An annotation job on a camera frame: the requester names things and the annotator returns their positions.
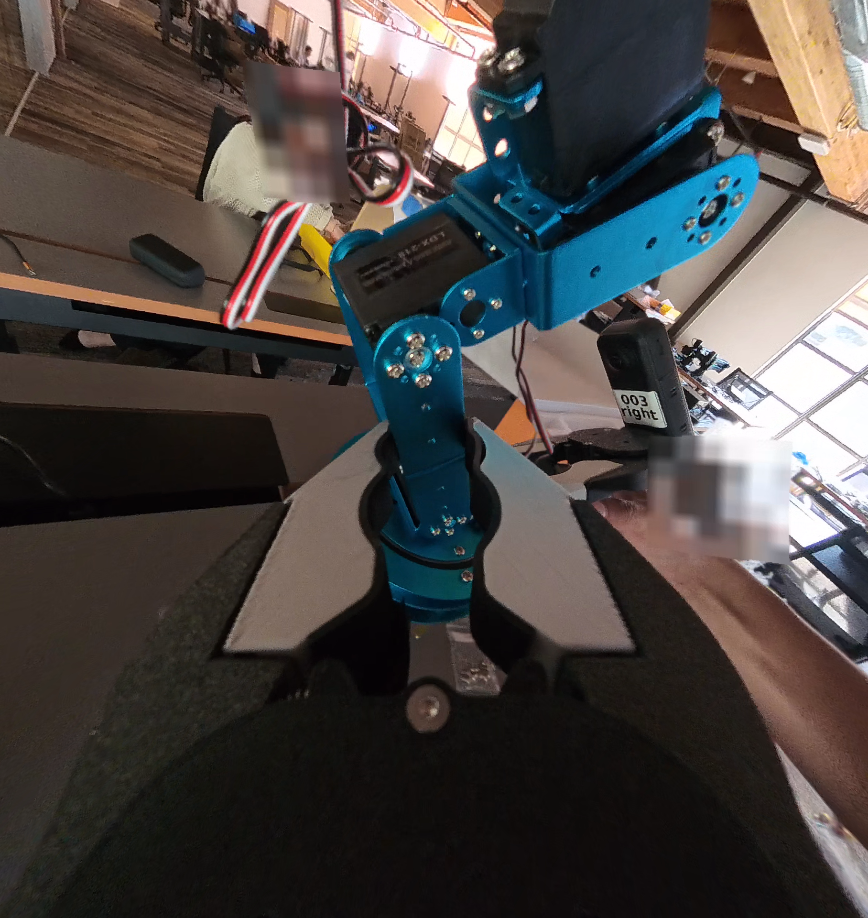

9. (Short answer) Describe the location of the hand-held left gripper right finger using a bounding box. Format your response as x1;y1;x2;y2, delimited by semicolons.
468;419;636;689

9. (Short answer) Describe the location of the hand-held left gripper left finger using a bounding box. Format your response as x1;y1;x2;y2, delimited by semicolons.
222;422;411;695

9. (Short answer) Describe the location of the teal blue object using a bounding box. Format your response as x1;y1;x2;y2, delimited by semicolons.
328;0;761;621

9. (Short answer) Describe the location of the person's right forearm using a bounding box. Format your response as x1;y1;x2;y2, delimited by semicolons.
620;531;868;872

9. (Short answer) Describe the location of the grey desk with wooden edge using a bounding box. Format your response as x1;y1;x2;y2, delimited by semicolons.
0;128;359;374

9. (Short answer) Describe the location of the person's right hand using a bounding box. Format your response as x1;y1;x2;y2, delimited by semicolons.
595;497;653;555

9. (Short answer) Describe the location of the multi-pane window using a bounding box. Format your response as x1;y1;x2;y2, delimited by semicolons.
753;262;868;503

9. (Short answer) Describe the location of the black flat panel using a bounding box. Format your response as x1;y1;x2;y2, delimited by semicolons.
0;400;289;529

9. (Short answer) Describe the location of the black pouch case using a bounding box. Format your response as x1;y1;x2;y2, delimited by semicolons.
129;234;206;288

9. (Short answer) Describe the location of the loose servo cable with plug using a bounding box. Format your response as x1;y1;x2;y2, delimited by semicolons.
511;319;558;459

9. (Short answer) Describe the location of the slim silver air duct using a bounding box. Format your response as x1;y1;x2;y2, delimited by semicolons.
832;0;868;131

